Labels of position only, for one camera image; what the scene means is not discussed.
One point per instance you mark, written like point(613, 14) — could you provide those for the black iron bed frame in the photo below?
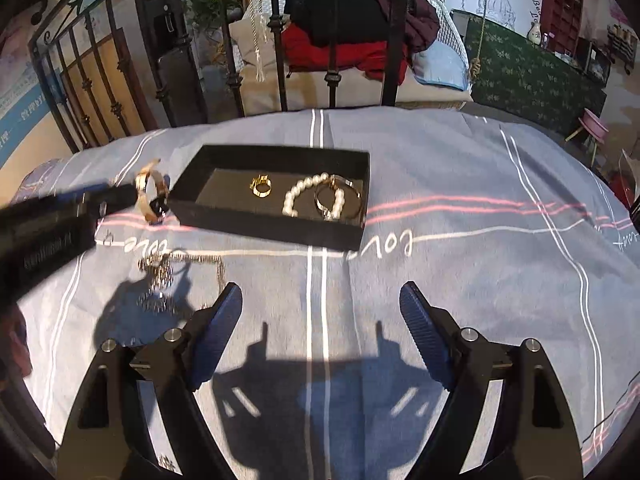
point(336, 20)

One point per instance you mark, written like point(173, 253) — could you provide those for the light blue cushion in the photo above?
point(445, 67)

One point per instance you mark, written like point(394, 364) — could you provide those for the grey striped bed sheet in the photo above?
point(450, 270)

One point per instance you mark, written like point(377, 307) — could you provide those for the black cloth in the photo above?
point(320, 10)

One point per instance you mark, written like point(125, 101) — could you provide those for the wide gold bangle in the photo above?
point(150, 185)

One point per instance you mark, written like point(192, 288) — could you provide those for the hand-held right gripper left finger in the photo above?
point(221, 331)

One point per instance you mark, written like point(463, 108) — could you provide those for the black jewelry box tray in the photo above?
point(300, 232)

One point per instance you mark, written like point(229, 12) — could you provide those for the white and blue vase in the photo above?
point(535, 32)

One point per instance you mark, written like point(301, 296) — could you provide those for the thin gold bangle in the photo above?
point(356, 191)

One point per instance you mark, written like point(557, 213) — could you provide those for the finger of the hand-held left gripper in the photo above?
point(117, 193)
point(159, 208)

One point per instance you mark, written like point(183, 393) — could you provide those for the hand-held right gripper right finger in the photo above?
point(422, 332)

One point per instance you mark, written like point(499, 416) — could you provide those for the red wooden cabinet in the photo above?
point(562, 5)

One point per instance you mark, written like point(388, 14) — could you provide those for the green patterned cloth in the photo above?
point(525, 80)

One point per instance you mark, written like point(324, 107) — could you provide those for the dark maroon jacket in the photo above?
point(421, 25)

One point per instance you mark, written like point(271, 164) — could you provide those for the green potted plant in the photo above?
point(215, 7)

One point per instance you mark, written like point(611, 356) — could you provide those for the white wicker swing chair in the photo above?
point(450, 20)

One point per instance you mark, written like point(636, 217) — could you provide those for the red cloth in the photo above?
point(310, 55)

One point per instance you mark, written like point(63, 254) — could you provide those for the pink stool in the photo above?
point(594, 127)

